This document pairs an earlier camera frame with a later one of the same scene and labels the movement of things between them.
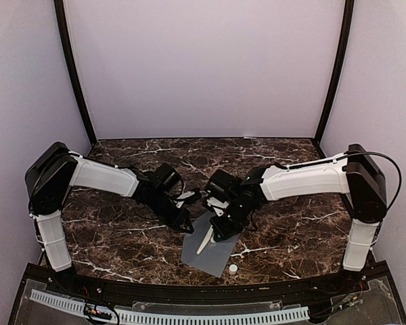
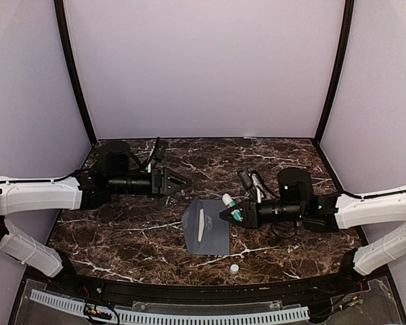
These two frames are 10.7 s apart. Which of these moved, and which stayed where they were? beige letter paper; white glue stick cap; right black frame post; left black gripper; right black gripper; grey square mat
Moved: right black gripper; left black gripper; grey square mat; beige letter paper
Stayed: white glue stick cap; right black frame post
